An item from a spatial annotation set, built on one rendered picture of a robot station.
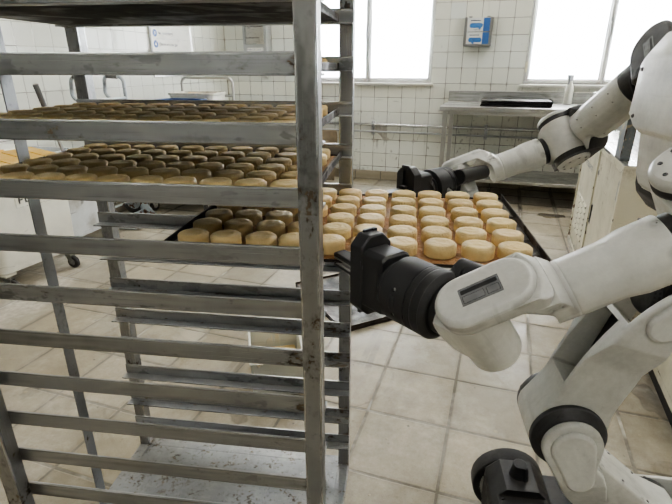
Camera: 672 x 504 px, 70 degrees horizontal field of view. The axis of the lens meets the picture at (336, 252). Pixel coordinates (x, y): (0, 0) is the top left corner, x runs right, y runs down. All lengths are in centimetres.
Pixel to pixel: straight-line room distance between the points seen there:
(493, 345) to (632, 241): 17
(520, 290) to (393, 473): 127
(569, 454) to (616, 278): 59
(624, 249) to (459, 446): 138
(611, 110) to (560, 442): 69
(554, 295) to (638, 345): 48
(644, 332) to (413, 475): 97
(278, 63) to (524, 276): 40
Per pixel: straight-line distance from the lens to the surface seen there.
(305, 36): 64
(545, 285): 53
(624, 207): 241
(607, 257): 56
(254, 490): 149
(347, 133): 110
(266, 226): 83
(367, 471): 173
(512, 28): 538
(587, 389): 107
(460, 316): 53
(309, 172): 66
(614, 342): 99
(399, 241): 76
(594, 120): 125
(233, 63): 70
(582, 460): 110
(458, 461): 180
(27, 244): 93
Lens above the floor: 123
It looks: 21 degrees down
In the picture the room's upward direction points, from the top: straight up
